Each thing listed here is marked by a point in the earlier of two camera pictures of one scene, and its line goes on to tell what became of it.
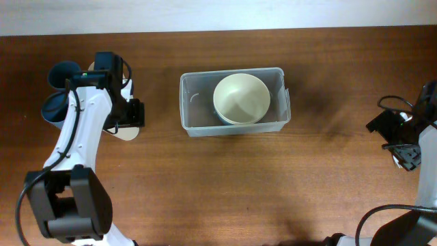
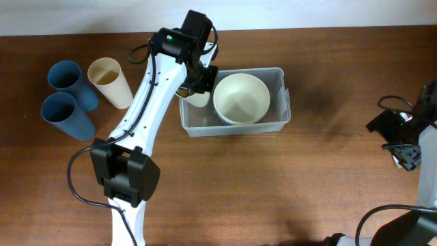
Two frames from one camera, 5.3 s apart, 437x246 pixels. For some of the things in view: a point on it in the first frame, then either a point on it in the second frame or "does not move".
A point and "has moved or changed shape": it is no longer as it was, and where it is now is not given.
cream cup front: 128,133 has moved or changed shape
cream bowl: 242,99 does not move
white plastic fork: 397,162 does not move
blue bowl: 222,120 does not move
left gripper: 137,118 → 210,85
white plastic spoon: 404,116 does not move
